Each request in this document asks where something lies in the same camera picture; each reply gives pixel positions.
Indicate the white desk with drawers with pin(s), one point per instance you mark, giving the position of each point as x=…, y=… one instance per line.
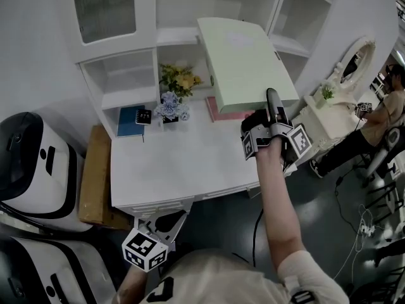
x=190, y=157

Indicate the ribbed glass cabinet door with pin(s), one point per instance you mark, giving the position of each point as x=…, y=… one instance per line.
x=104, y=8

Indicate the oval white framed mirror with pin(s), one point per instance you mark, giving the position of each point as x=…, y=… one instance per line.
x=357, y=62

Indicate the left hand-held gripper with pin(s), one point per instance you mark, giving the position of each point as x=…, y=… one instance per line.
x=142, y=247

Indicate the person's white t-shirt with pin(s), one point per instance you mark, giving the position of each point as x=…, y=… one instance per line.
x=221, y=277

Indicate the person's left forearm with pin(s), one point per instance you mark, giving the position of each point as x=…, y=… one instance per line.
x=129, y=283

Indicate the pink book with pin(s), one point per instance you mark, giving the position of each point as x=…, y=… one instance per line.
x=215, y=109

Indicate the pale green box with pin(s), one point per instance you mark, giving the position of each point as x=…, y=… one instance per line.
x=240, y=62

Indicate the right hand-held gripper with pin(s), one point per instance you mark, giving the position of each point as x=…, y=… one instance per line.
x=264, y=133

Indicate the blue notebook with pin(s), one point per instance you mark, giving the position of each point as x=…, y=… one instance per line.
x=128, y=125

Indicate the small black spiral notepad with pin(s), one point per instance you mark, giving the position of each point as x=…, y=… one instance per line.
x=144, y=116

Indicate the brown cardboard box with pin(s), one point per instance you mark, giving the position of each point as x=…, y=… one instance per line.
x=95, y=176

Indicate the person's right forearm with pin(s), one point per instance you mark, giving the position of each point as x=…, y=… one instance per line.
x=275, y=201

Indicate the flower bouquet in black vase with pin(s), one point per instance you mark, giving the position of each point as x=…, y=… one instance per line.
x=177, y=84

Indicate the small green potted plant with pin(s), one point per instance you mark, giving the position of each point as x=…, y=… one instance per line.
x=327, y=92

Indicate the white ornate dressing table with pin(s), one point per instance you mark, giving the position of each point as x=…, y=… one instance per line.
x=332, y=122

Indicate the white shelf unit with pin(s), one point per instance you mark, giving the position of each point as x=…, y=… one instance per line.
x=177, y=5

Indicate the white power strip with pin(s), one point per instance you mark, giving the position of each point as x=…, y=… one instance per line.
x=367, y=230

